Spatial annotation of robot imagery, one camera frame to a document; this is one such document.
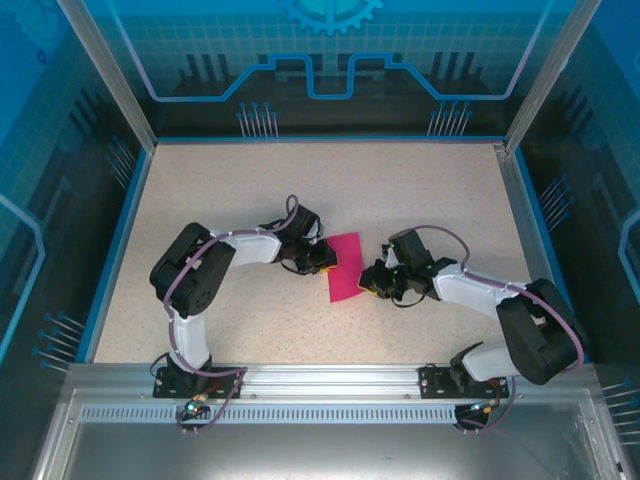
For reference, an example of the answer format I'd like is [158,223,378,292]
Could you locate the pink square paper sheet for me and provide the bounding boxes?
[324,231,366,305]

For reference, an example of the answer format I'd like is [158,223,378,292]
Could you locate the shiny metal sheet tray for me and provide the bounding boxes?
[29,389,626,480]

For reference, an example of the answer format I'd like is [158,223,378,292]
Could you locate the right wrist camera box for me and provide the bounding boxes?
[379,241,402,270]

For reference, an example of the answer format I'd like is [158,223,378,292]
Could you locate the thin black right gripper wire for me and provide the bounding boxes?
[391,288,430,309]

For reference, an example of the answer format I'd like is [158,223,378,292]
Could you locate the aluminium mounting rail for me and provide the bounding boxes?
[67,362,597,402]

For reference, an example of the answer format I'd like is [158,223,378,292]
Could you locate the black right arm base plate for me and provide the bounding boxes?
[418,364,511,400]

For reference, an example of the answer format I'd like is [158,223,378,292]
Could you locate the aluminium table side rail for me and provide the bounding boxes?
[492,142,574,364]

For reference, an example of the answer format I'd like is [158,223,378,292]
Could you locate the slotted grey cable duct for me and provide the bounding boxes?
[79,405,501,424]

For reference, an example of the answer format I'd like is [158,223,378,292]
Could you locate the right cable connector with LED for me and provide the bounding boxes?
[467,398,502,417]

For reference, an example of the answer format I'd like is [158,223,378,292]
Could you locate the cable connector with led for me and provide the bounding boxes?
[180,392,210,419]
[467,398,502,417]

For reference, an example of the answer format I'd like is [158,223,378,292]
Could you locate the left cable connector with LED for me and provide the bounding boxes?
[180,392,210,419]

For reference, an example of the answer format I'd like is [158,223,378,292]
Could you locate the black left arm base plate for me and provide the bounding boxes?
[152,367,245,400]

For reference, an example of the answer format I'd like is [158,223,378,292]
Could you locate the aluminium frame post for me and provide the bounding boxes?
[56,0,159,151]
[502,0,605,151]

